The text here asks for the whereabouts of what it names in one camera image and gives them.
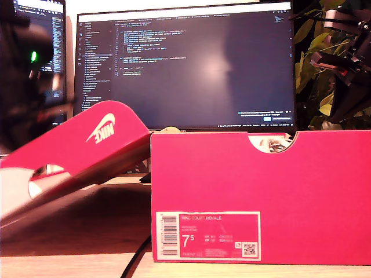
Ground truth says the red Nike shoebox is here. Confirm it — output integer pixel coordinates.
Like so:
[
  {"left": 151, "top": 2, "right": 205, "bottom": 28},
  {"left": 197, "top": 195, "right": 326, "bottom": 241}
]
[{"left": 0, "top": 100, "right": 371, "bottom": 266}]

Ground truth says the computer monitor with purple panel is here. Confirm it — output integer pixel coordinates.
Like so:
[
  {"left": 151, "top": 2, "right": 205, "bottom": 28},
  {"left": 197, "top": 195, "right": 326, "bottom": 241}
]
[{"left": 11, "top": 0, "right": 68, "bottom": 128}]

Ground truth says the black table cable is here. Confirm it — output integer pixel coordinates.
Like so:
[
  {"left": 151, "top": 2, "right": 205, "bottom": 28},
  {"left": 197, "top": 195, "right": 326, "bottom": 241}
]
[{"left": 119, "top": 234, "right": 152, "bottom": 278}]

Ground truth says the green leafy houseplant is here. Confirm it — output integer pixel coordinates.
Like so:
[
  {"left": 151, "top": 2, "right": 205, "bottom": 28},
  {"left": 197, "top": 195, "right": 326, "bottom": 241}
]
[{"left": 292, "top": 0, "right": 371, "bottom": 131}]

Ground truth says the large black computer monitor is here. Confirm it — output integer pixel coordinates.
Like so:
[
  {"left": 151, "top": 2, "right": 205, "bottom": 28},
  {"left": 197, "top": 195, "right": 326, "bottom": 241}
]
[{"left": 72, "top": 2, "right": 297, "bottom": 134}]

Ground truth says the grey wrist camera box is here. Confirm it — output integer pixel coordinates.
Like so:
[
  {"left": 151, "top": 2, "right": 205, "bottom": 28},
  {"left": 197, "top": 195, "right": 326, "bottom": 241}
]
[{"left": 322, "top": 9, "right": 354, "bottom": 30}]

